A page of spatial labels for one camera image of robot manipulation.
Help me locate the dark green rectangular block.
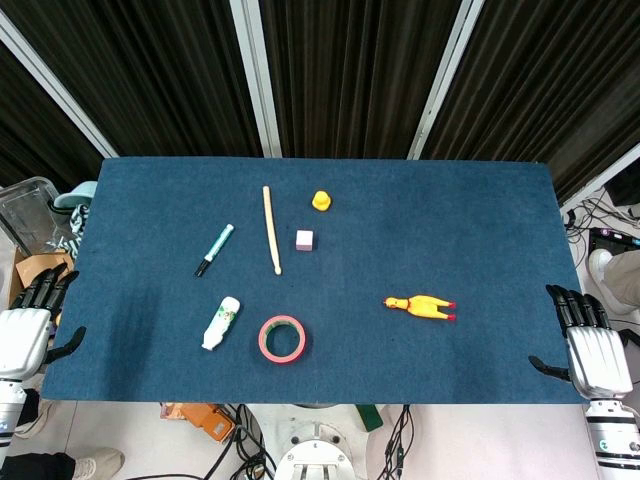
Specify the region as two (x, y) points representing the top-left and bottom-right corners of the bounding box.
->
(355, 403), (384, 432)

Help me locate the beige shoe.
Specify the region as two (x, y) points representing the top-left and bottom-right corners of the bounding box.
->
(72, 447), (126, 480)

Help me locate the khaki trouser leg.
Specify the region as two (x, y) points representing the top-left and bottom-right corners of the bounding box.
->
(603, 248), (640, 310)

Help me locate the green white pen brush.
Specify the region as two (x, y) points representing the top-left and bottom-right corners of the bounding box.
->
(193, 223), (235, 278)

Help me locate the cardboard box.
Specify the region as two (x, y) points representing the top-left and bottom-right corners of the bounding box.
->
(8, 248), (75, 306)

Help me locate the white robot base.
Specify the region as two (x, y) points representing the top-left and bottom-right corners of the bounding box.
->
(247, 402), (371, 480)

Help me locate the blue felt table cloth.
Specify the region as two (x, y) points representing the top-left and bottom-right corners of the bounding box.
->
(38, 157), (589, 405)

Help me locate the white sneaker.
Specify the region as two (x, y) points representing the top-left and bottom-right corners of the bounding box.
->
(586, 248), (634, 316)

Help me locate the teal cap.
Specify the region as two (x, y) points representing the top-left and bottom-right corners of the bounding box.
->
(52, 180), (99, 210)

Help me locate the black trouser leg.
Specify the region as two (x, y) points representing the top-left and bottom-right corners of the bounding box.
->
(0, 451), (77, 480)

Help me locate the black cable bundle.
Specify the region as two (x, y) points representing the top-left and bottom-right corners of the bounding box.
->
(382, 403), (416, 480)

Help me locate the white plastic bottle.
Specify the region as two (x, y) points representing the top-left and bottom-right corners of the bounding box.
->
(201, 296), (241, 352)

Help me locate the black power strip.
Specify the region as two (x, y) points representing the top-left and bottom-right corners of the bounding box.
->
(588, 225), (640, 259)

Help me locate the striped teal cloth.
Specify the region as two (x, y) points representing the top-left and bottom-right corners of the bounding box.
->
(45, 203), (92, 259)

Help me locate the wooden drumstick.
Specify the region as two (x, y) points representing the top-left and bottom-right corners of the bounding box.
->
(262, 185), (283, 277)

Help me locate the clear plastic storage bin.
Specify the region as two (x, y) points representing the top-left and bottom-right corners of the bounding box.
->
(0, 176), (76, 259)

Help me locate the red tape roll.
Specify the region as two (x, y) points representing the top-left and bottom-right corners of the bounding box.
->
(257, 314), (307, 366)

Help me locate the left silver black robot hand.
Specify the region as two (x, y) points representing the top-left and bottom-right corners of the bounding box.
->
(0, 262), (87, 381)

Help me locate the yellow rubber chicken toy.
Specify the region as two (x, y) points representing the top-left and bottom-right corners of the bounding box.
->
(383, 294), (458, 322)

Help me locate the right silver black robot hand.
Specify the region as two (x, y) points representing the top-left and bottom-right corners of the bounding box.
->
(528, 284), (634, 400)

